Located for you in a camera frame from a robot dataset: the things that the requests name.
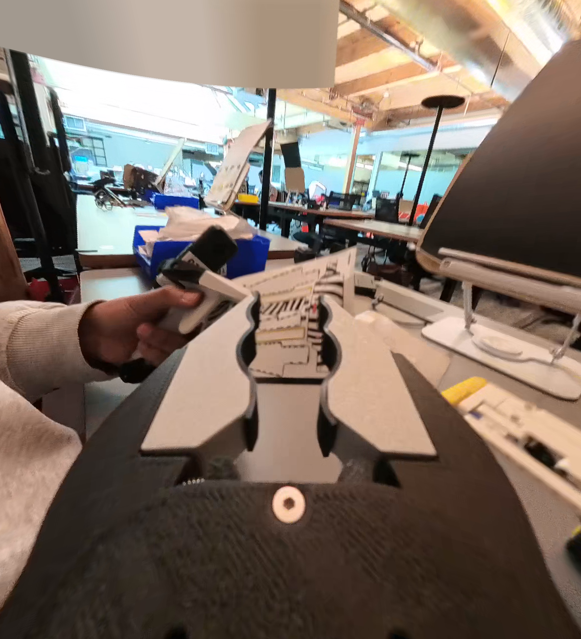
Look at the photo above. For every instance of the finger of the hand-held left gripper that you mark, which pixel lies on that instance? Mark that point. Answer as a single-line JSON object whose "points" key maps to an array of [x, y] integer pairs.
{"points": [[223, 289]]}

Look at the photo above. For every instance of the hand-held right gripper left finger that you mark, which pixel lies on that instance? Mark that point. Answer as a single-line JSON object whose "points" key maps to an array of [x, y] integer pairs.
{"points": [[200, 394]]}

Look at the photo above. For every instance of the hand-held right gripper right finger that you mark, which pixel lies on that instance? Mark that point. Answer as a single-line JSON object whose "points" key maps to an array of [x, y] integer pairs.
{"points": [[380, 399]]}

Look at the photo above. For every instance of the zebra sticker sheet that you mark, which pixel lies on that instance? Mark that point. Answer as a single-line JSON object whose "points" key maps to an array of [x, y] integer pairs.
{"points": [[285, 339]]}

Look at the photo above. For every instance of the lego plane model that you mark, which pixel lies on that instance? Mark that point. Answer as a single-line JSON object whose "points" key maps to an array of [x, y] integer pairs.
{"points": [[535, 439]]}

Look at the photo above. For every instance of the person's left forearm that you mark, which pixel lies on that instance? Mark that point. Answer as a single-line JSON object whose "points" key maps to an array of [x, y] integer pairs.
{"points": [[31, 339]]}

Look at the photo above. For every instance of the person's left hand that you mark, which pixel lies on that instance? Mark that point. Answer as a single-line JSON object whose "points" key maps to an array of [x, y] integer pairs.
{"points": [[116, 329]]}

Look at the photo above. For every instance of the white plastic bags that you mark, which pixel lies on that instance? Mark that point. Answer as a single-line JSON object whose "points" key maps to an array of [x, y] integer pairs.
{"points": [[190, 224]]}

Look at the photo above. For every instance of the blue plastic bin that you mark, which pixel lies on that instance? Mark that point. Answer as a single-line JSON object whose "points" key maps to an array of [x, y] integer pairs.
{"points": [[255, 254]]}

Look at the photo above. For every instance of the small blue bin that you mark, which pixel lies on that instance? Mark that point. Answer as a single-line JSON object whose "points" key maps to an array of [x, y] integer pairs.
{"points": [[175, 200]]}

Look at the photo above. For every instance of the paper sign stand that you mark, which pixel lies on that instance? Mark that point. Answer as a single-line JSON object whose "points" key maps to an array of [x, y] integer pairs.
{"points": [[235, 164]]}

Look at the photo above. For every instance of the black pole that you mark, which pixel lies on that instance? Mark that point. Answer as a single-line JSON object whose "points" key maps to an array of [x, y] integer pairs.
{"points": [[268, 149]]}

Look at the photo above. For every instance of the white tablet stand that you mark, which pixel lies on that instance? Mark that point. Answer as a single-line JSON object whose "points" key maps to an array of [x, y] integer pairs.
{"points": [[510, 359]]}

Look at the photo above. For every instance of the black floor lamp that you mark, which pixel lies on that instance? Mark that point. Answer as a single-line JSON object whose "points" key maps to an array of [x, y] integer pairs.
{"points": [[440, 102]]}

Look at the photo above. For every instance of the black tablet tan case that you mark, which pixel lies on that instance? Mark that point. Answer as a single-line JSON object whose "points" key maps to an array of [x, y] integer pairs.
{"points": [[535, 174]]}

